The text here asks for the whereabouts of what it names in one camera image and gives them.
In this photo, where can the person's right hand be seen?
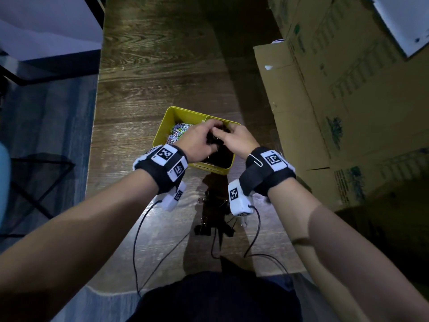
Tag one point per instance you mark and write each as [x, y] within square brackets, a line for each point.
[239, 142]

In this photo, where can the person's left hand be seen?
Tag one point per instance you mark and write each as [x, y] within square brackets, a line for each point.
[194, 141]

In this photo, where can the person's left fingers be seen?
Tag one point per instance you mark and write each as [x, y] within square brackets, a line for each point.
[211, 125]

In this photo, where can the person's right fingers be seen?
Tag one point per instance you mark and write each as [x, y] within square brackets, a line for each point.
[224, 133]

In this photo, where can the person's left forearm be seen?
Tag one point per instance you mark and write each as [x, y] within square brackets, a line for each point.
[77, 241]

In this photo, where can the person's right forearm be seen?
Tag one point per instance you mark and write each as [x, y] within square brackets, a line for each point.
[338, 251]

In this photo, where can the pile of black binder clips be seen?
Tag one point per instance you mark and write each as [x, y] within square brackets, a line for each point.
[223, 159]

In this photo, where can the pile of colourful paper clips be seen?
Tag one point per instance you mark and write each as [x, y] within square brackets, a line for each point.
[177, 130]

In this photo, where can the silver paper clip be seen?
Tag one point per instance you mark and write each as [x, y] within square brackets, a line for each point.
[255, 160]

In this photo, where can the yellow metal box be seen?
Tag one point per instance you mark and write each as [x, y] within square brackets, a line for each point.
[167, 125]

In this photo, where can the black wristband with marker tags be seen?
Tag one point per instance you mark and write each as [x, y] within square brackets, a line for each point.
[161, 169]
[264, 172]

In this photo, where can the small black binder clip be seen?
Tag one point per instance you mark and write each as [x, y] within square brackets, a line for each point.
[202, 199]

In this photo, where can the large cardboard box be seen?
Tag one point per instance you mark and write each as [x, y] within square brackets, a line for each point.
[348, 97]

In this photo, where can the person's dark clothing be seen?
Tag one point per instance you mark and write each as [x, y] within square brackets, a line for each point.
[214, 298]

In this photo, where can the white board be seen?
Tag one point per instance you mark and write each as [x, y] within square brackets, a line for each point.
[43, 26]

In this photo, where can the white paper sheet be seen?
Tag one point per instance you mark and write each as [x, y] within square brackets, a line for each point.
[404, 20]

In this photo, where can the light blue chair seat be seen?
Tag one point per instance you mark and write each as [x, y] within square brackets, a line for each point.
[4, 184]

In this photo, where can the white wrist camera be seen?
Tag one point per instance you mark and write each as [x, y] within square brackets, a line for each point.
[238, 199]
[174, 196]

